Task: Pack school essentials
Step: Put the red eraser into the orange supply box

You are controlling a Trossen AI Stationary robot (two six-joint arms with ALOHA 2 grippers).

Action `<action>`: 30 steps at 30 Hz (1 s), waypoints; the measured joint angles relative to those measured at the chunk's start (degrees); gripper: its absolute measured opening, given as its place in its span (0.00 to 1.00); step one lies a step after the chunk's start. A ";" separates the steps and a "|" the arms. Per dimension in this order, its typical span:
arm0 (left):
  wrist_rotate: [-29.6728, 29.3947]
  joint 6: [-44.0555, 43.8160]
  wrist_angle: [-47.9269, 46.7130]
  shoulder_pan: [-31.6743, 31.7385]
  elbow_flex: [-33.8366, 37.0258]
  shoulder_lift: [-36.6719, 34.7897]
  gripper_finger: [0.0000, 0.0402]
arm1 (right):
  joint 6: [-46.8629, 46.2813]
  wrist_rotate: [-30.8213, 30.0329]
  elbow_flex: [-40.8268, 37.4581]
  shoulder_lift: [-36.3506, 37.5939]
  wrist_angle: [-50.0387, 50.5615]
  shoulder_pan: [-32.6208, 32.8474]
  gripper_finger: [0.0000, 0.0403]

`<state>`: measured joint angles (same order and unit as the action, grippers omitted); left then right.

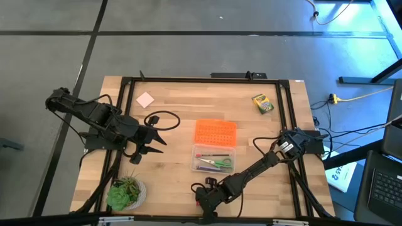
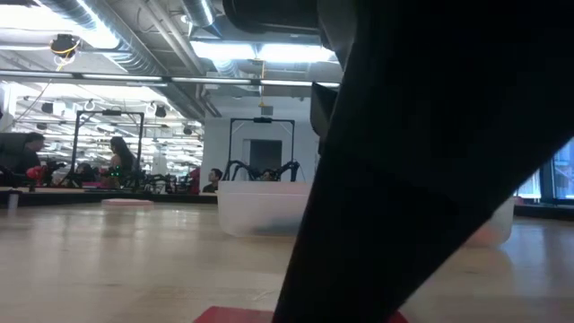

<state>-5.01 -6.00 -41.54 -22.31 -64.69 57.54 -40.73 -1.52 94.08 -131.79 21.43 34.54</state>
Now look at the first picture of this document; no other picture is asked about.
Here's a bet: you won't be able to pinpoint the yellow green crayon box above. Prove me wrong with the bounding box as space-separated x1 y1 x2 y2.
251 92 275 116

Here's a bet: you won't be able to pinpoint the clear plastic pencil box base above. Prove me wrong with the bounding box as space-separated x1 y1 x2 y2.
190 143 237 175

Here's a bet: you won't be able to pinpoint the floor cable with black knot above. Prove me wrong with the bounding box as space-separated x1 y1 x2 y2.
305 0 356 27

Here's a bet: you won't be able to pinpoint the potted green succulent plant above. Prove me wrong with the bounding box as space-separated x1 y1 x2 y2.
105 169 148 212

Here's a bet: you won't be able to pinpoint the pencil with pink eraser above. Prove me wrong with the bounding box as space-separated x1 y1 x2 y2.
194 153 231 158

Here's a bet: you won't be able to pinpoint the black aluminium table frame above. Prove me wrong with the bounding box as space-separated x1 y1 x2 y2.
70 70 335 220

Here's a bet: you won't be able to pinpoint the pink sticky notes pad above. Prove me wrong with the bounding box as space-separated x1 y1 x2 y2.
135 91 156 109

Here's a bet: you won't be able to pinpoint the black laptop with keyboard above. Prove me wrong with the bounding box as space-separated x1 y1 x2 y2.
354 149 402 226

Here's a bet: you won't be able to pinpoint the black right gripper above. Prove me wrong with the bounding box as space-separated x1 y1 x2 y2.
195 177 232 220

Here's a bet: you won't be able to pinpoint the purple pen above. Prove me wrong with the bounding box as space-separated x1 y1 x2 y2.
195 166 222 173

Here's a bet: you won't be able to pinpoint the silver metal bracket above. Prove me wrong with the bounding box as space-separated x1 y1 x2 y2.
272 218 310 226
97 215 135 225

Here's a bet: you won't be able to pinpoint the white printed booklet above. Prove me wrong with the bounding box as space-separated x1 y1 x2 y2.
323 149 359 193

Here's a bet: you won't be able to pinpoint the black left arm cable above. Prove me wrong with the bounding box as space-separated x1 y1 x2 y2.
143 110 182 132

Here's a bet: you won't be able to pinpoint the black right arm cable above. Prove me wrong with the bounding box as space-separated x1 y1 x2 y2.
252 135 284 156

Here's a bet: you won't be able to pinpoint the black power strip bar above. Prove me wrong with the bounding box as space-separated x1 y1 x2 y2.
210 71 269 80

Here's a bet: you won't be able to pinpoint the black cable bundle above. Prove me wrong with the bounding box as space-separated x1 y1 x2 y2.
309 100 402 161

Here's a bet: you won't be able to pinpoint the orange pencil box lid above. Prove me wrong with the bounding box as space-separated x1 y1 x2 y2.
193 118 238 148

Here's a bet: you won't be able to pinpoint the dark laptop lid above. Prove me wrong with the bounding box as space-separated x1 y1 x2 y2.
381 78 402 161

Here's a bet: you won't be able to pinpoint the black office desk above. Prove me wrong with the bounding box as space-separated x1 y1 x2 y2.
338 57 402 86

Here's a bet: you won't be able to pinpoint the black gantry bar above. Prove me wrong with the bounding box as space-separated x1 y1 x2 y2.
0 212 402 226

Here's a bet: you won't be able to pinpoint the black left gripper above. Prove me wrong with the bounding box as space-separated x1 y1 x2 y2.
124 115 168 165

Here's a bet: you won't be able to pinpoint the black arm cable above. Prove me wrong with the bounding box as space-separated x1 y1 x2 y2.
252 135 284 156
143 110 182 132

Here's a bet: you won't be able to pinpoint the green handled scissors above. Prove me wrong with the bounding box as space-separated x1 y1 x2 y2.
197 157 234 171

